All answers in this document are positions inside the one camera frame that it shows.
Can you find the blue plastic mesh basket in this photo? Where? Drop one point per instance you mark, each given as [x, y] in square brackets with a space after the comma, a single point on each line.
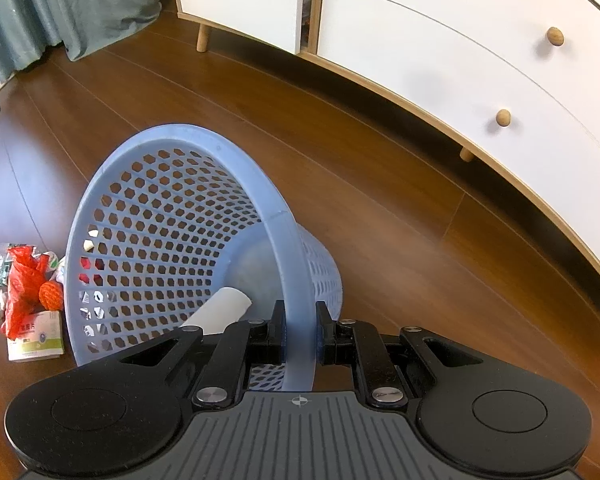
[287, 280]

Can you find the white paper roll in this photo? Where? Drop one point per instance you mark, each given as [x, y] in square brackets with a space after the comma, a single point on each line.
[220, 310]

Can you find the round wooden drawer knob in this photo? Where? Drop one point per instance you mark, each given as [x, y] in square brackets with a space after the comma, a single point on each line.
[503, 117]
[555, 36]

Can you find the white green medicine box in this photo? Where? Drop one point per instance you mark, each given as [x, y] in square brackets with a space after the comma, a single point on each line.
[37, 342]

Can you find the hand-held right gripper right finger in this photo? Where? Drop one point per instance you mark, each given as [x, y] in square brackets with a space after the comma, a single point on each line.
[324, 340]

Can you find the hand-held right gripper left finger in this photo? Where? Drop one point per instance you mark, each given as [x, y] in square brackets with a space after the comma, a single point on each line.
[275, 336]

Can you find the teal curtain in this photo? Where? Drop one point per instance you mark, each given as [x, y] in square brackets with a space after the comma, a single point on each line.
[80, 10]

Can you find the white cabinet with wooden frame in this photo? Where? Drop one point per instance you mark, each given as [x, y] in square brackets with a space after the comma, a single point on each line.
[430, 35]

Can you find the red plastic bag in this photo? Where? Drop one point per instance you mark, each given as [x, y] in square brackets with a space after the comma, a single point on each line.
[20, 285]

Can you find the small white crumpled packet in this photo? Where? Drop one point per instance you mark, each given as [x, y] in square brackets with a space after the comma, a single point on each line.
[59, 267]

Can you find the orange foam fruit net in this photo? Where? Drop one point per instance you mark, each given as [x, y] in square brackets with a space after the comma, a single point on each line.
[50, 295]

